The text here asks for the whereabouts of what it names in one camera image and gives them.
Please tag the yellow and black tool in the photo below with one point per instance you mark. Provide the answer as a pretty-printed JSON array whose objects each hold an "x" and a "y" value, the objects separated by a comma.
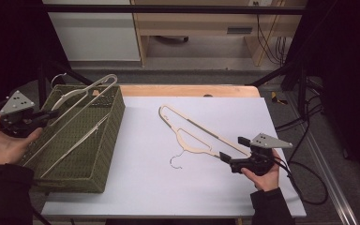
[{"x": 276, "y": 98}]

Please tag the green woven basket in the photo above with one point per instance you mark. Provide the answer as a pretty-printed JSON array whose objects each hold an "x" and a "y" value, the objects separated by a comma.
[{"x": 106, "y": 131}]

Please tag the person's right hand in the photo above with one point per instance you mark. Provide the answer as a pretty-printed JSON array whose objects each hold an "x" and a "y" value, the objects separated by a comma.
[{"x": 267, "y": 182}]

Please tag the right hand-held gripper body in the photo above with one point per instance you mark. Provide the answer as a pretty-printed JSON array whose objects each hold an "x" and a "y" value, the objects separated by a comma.
[{"x": 256, "y": 162}]

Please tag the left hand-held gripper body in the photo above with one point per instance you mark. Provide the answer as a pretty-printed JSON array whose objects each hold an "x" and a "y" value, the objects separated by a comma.
[{"x": 15, "y": 122}]

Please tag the black curtain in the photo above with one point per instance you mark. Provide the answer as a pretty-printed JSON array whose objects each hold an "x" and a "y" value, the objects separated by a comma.
[
  {"x": 350, "y": 62},
  {"x": 12, "y": 47}
]

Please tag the person's left hand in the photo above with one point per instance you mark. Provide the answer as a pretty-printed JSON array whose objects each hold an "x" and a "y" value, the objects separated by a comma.
[{"x": 7, "y": 150}]

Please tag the black metal stand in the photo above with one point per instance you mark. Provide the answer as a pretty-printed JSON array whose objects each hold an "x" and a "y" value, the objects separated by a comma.
[
  {"x": 302, "y": 93},
  {"x": 42, "y": 84}
]

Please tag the light wooden desk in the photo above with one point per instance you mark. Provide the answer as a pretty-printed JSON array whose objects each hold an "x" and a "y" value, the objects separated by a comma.
[{"x": 197, "y": 25}]

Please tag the aluminium rail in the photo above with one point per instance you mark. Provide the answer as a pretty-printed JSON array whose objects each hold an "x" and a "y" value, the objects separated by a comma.
[{"x": 340, "y": 203}]

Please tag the wooden table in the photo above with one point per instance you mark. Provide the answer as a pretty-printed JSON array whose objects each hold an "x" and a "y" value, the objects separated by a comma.
[{"x": 175, "y": 90}]

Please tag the white cabinet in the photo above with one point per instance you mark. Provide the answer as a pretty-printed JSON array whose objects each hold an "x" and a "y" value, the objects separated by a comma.
[{"x": 93, "y": 37}]

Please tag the white paper sheet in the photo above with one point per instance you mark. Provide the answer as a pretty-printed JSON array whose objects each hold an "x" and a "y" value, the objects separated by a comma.
[{"x": 156, "y": 187}]

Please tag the black horizontal frame bar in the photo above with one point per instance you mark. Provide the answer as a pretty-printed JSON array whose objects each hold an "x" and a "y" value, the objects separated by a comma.
[{"x": 168, "y": 9}]

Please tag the beige wooden hanger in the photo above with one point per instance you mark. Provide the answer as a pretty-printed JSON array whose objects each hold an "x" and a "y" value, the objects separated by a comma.
[{"x": 214, "y": 153}]

